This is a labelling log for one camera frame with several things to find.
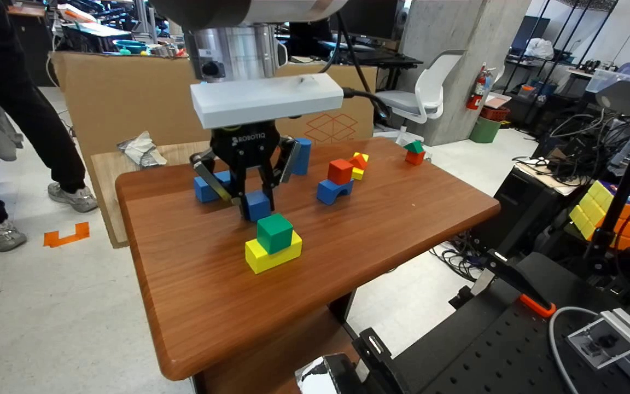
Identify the aluminium bracket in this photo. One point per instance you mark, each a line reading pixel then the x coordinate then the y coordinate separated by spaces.
pixel 604 341

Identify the small blue cube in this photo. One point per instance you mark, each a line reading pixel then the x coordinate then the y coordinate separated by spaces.
pixel 257 207

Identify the blue cylinder block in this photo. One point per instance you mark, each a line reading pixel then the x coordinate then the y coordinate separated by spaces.
pixel 303 156

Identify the grey office chair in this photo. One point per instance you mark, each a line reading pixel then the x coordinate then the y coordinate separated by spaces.
pixel 427 97

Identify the orange cube on arch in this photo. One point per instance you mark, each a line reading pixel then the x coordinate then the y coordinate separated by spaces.
pixel 340 171

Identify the orange cube on yellow bar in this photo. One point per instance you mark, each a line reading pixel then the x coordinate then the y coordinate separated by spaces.
pixel 360 161

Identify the long yellow flat block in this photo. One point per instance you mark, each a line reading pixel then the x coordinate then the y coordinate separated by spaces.
pixel 358 173

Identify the green cube on yellow block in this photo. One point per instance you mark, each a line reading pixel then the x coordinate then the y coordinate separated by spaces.
pixel 275 233

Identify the black perforated breadboard table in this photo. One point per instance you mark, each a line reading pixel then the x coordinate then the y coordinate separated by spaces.
pixel 498 346

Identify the orange cube at table edge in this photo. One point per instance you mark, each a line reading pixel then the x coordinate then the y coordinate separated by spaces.
pixel 415 158

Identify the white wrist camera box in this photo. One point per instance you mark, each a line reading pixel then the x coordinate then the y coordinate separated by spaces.
pixel 230 104

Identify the orange black clamp rear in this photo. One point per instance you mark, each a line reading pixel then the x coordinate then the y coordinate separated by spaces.
pixel 501 269

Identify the orange floor marker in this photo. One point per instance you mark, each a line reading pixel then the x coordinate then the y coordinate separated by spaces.
pixel 57 240

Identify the blue arch block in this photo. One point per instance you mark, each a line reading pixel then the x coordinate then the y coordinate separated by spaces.
pixel 330 190

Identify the red fire extinguisher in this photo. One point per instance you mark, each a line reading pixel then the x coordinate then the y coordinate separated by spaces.
pixel 483 84

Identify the green bin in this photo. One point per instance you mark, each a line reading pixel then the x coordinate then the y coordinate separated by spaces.
pixel 485 130

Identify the green cube on orange cube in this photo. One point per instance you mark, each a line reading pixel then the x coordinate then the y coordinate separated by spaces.
pixel 415 147

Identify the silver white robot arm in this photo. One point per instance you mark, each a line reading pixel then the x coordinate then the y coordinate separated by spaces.
pixel 235 40

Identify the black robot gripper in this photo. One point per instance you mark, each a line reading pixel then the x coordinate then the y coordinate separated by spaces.
pixel 244 147

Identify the large cardboard box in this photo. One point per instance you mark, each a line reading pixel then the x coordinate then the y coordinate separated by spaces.
pixel 112 100

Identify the flat blue block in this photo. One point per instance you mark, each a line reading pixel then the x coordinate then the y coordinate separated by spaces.
pixel 205 190

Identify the yellow block under green cube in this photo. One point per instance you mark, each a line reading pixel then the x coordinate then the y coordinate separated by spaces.
pixel 260 259

